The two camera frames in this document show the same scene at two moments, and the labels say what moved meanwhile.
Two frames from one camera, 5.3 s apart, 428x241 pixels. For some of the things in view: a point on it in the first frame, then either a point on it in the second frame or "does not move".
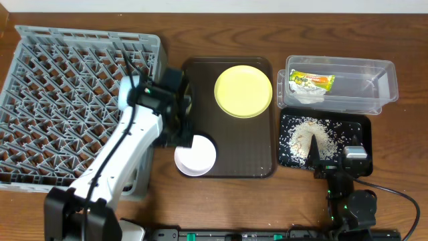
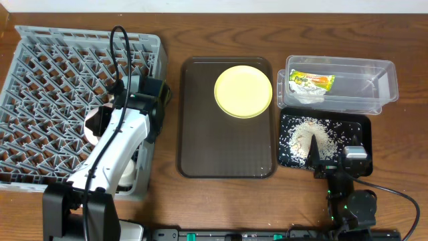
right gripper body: (327, 168) does not move
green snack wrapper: (325, 82) does not move
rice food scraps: (296, 133) does not move
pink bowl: (197, 161) → (88, 132)
